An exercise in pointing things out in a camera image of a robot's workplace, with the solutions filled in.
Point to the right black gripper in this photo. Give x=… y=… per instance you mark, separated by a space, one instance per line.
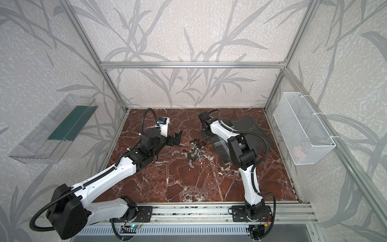
x=204 y=118

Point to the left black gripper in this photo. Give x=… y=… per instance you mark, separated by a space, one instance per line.
x=172 y=139

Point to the grey plastic organizer box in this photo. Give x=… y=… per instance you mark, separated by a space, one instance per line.
x=245 y=148

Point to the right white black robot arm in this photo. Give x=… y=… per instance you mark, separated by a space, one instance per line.
x=253 y=198

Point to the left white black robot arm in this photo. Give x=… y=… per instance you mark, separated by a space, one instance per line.
x=73 y=208

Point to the pile of screws and nuts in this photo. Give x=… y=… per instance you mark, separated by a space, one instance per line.
x=193 y=153

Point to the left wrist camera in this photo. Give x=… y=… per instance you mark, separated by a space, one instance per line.
x=163 y=123

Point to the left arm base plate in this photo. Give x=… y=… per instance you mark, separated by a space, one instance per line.
x=140 y=214

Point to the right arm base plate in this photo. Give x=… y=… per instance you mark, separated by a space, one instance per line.
x=246 y=214

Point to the aluminium frame crossbar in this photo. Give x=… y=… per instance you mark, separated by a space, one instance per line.
x=191 y=65

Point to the white wire mesh basket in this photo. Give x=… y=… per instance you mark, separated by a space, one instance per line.
x=304 y=134

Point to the aluminium front rail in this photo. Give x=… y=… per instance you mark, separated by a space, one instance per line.
x=198 y=213

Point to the clear plastic wall tray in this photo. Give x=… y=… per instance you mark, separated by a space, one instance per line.
x=50 y=140

